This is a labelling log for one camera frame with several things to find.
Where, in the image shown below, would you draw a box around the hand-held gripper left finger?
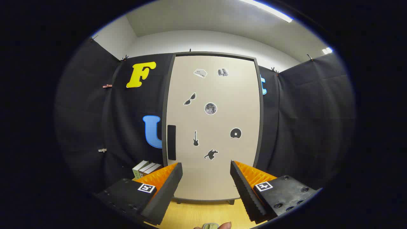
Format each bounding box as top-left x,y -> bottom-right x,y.
94,162 -> 183,226

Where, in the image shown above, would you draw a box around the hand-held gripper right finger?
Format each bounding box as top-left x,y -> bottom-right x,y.
230,160 -> 319,225

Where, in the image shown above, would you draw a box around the black door handle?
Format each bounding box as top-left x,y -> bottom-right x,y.
167,125 -> 176,161

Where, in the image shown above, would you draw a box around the beige cabinet door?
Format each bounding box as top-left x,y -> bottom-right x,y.
166,56 -> 261,201

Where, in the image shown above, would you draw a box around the green book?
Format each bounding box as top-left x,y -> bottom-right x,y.
132,160 -> 149,179

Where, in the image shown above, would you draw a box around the black backdrop cloth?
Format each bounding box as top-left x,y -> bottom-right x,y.
54,36 -> 356,198

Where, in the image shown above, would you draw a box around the dark grey cabinet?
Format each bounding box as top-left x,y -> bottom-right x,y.
162,52 -> 264,205

